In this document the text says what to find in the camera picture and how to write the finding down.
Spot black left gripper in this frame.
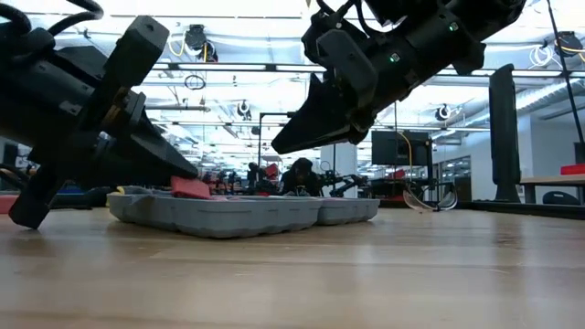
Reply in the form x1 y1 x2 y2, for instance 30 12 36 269
0 15 200 230

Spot tall black column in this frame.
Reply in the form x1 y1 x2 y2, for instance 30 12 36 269
487 62 522 203

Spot white building column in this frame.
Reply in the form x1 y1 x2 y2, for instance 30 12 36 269
319 142 358 198

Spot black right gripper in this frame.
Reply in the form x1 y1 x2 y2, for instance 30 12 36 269
271 0 486 155

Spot black aluminium table frame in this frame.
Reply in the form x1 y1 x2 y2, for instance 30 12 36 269
473 198 585 221

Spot black monitor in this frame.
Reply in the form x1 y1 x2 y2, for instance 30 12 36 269
370 131 433 166

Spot wooden background table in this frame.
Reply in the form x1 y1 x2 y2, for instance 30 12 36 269
519 175 585 206

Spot pink holder black hex keys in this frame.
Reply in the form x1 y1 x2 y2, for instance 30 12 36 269
171 175 213 201

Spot black background frame stand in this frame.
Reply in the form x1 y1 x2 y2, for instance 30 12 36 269
258 111 296 184

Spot grey black glove white print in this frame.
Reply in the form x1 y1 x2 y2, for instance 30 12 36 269
84 185 154 209

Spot grey plastic tool case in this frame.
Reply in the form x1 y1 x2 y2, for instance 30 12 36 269
107 191 381 239

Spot person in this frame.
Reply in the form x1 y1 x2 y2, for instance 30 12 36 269
279 157 322 197

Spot black hanging cable reel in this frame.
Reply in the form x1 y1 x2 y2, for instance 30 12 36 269
184 23 219 64
554 29 585 58

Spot black clear safety glasses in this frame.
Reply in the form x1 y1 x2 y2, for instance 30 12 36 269
402 182 459 213

